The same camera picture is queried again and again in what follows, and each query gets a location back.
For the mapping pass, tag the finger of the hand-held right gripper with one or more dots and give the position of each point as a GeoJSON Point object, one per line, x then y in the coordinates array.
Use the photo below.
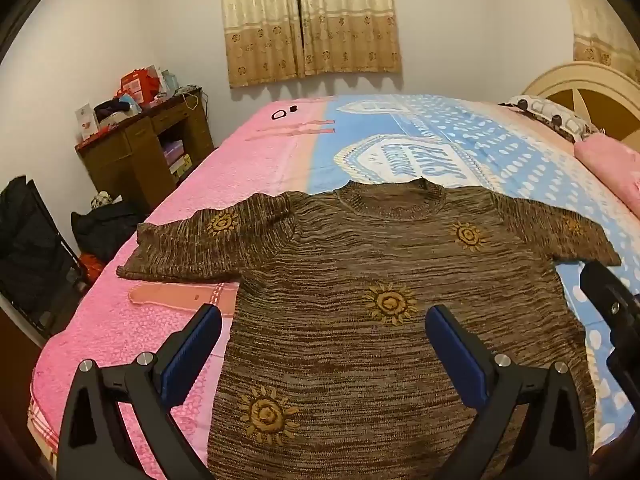
{"type": "Point", "coordinates": [602, 285]}

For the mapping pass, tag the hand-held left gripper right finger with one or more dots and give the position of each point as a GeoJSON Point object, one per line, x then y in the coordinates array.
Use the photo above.
{"type": "Point", "coordinates": [457, 355]}

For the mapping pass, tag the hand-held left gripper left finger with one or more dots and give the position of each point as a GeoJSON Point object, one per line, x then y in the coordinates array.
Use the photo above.
{"type": "Point", "coordinates": [192, 355]}

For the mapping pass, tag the brown knit sun-print sweater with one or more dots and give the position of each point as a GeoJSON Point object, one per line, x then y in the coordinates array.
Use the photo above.
{"type": "Point", "coordinates": [325, 285]}

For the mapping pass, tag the pink pillow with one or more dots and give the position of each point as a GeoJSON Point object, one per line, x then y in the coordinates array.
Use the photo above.
{"type": "Point", "coordinates": [610, 160]}

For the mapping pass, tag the red cloth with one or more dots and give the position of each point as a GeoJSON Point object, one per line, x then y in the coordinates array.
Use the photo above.
{"type": "Point", "coordinates": [92, 267]}

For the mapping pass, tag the black bag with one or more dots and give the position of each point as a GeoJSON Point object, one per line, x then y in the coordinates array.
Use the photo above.
{"type": "Point", "coordinates": [105, 230]}

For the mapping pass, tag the pink and blue printed blanket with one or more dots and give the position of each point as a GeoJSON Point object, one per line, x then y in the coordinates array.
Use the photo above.
{"type": "Point", "coordinates": [175, 200]}

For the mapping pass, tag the white patterned cloth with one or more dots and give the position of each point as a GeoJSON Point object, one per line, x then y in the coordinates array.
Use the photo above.
{"type": "Point", "coordinates": [102, 201]}

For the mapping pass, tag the brown and white patterned pillow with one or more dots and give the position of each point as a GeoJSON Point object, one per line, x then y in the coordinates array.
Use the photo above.
{"type": "Point", "coordinates": [550, 110]}

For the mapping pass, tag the black suitcase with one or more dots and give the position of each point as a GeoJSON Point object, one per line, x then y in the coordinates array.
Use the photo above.
{"type": "Point", "coordinates": [30, 250]}

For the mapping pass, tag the dark wooden desk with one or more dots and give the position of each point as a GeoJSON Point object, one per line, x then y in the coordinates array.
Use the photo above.
{"type": "Point", "coordinates": [135, 160]}

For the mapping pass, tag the cream wooden headboard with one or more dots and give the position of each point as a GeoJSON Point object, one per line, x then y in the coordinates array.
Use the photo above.
{"type": "Point", "coordinates": [560, 80]}

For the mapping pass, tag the white card box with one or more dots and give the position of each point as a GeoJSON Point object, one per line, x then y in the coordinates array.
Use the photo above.
{"type": "Point", "coordinates": [86, 121]}

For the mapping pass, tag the dark cloth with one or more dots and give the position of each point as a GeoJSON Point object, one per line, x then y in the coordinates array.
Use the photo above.
{"type": "Point", "coordinates": [112, 106]}

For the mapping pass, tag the beige patterned curtain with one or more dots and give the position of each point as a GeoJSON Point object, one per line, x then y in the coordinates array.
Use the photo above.
{"type": "Point", "coordinates": [310, 20]}
{"type": "Point", "coordinates": [600, 15]}

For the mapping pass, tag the light blue bag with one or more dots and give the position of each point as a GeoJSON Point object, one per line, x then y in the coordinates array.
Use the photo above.
{"type": "Point", "coordinates": [170, 82]}

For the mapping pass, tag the red box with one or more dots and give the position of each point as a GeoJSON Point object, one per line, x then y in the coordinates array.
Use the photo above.
{"type": "Point", "coordinates": [137, 82]}

